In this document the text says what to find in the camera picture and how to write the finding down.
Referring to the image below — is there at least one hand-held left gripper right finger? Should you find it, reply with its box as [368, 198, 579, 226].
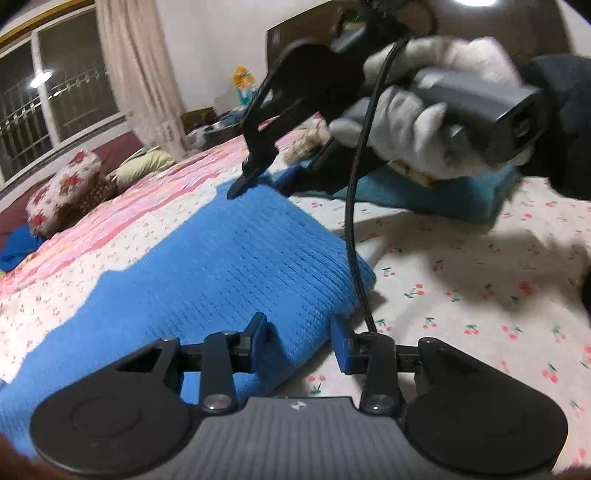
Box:
[331, 316, 467, 415]

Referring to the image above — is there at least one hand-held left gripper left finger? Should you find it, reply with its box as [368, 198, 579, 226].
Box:
[115, 313, 269, 414]

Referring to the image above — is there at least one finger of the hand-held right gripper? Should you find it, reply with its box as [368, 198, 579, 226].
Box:
[226, 41, 324, 200]
[274, 137, 393, 197]

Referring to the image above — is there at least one blue knit sweater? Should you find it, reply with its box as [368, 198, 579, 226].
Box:
[0, 182, 377, 462]

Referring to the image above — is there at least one person's right forearm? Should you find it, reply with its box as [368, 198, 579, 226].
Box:
[516, 54, 591, 202]

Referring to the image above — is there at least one person's right hand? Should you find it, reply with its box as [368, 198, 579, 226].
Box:
[330, 36, 532, 181]

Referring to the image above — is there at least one cluttered dark nightstand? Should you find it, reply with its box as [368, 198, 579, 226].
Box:
[180, 105, 253, 150]

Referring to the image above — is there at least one dark wooden headboard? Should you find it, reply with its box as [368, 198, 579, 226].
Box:
[267, 0, 574, 64]

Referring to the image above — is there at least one teal knit sweater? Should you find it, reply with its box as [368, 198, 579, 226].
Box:
[288, 161, 522, 225]

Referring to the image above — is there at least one cream pillow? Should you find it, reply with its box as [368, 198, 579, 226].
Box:
[113, 148, 179, 186]

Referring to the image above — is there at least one beige curtain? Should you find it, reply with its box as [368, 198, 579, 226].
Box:
[95, 0, 193, 158]

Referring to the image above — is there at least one barred window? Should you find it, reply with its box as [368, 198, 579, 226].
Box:
[0, 18, 126, 191]

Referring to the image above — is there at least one floral cushion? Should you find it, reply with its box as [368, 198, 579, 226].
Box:
[25, 150, 119, 238]

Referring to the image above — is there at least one blue cloth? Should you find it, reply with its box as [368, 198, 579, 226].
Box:
[0, 226, 44, 274]

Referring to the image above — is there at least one maroon bedsheet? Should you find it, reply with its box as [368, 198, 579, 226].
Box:
[0, 131, 154, 250]

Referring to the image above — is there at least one black cable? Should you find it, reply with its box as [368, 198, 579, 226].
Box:
[344, 34, 413, 335]

